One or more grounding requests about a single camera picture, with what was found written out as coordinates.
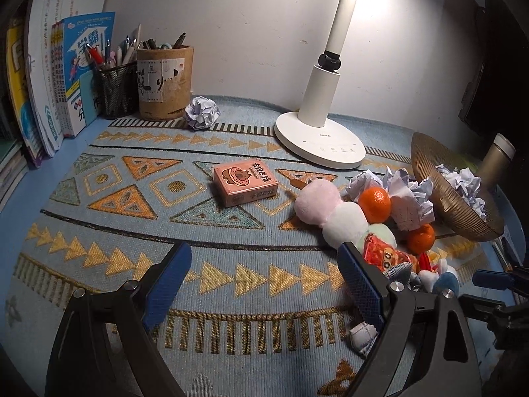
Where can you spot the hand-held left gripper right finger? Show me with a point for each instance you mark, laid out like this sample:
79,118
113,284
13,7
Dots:
361,289

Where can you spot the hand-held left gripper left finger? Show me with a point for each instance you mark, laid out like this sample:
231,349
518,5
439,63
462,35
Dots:
165,289

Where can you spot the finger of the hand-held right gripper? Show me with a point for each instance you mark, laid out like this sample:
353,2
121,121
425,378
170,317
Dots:
481,305
494,280

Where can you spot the white paper ball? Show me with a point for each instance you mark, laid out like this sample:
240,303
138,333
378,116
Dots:
443,172
407,186
467,184
363,184
202,112
479,209

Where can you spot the golden ribbed bowl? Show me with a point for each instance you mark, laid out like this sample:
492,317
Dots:
454,215

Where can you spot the white cat plush toy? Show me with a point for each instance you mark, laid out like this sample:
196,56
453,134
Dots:
446,285

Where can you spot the red orange snack packet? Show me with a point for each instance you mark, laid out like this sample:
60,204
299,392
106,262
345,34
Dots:
386,254

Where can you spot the three-ball dango plush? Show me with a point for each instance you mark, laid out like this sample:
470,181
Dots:
345,225

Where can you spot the orange mandarin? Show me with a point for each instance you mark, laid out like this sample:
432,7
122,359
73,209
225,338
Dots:
421,239
374,204

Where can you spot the patterned woven table mat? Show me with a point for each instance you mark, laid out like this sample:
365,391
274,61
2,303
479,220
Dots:
248,256

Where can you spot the crumpled pale pink paper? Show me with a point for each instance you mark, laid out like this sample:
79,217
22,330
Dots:
413,215

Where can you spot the gold thermos bottle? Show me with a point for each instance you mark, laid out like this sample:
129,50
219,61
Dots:
496,157

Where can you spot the pink card box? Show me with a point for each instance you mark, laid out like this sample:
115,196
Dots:
244,184

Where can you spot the stack of flat books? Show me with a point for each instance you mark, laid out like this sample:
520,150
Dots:
10,165

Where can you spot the white desk lamp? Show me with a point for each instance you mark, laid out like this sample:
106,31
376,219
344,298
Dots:
318,91

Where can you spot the black mesh pen holder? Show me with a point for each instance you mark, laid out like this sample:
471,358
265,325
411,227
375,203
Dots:
118,91

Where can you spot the brown cardboard pen holder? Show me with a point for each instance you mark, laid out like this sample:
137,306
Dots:
165,84

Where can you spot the black monitor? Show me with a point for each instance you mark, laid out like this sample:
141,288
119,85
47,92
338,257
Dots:
483,70

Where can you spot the row of upright books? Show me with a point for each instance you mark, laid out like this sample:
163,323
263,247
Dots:
49,82

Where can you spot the bunch of colourful pens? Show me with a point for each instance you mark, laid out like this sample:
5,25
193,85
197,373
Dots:
111,51

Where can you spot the bunch of dark pens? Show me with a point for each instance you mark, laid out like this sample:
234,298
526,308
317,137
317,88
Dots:
165,42

